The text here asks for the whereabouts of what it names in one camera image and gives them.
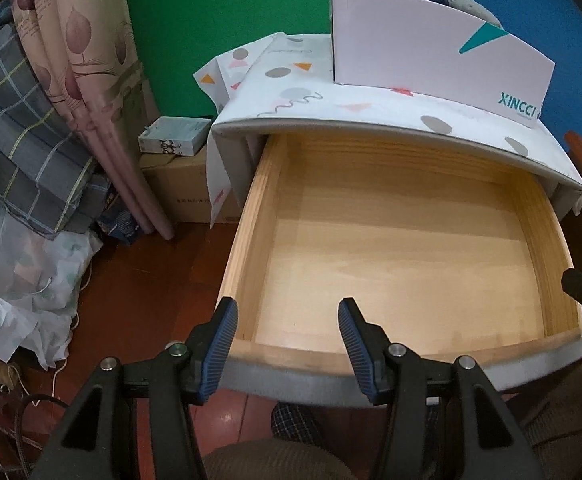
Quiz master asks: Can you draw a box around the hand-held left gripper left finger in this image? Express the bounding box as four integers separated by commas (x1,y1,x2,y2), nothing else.
31,296,239,480

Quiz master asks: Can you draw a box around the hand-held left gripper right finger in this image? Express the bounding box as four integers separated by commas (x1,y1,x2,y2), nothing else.
337,297,544,480

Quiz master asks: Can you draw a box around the grey wooden drawer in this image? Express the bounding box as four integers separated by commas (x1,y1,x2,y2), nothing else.
218,130,582,408

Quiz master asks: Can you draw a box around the white cardboard shoe box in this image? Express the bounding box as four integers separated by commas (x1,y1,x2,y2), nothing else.
328,0,556,126

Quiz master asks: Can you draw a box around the grey ribbed knit garment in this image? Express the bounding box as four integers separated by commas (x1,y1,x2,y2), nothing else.
438,0,504,28

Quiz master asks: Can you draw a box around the person's left leg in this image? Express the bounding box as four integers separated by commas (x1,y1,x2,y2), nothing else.
203,440,357,480

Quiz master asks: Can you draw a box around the person's leg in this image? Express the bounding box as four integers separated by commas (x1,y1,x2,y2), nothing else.
491,362,582,480
203,440,357,480

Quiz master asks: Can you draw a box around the person's right leg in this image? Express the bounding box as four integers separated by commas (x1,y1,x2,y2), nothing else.
491,362,582,480

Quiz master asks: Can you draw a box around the blue packet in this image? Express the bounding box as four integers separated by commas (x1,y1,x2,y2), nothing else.
98,205,142,246

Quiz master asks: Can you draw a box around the brown cardboard box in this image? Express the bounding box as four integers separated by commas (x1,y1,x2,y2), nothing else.
141,152,244,226

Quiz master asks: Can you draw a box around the white floral sheet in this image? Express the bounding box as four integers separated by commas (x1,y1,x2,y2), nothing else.
0,175,104,376

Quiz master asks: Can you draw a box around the small white printed box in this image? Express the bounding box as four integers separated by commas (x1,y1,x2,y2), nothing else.
137,116,213,157

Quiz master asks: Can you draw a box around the blue foam mat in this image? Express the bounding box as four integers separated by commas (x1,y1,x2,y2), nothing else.
403,0,582,141

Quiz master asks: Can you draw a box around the white patterned cover cloth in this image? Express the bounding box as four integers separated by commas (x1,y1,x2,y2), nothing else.
193,32,582,226

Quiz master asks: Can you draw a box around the grey plaid blanket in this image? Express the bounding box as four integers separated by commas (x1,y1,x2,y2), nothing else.
0,5,112,236

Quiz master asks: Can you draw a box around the pink floral curtain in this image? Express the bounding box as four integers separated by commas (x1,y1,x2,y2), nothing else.
11,0,177,241

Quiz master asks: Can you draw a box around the green foam mat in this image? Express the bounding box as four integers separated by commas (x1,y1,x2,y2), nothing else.
118,0,414,133

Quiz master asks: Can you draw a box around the thin white cable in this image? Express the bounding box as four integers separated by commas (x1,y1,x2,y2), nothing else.
1,260,94,396

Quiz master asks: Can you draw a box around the black cable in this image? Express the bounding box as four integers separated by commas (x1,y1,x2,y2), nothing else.
13,392,72,471

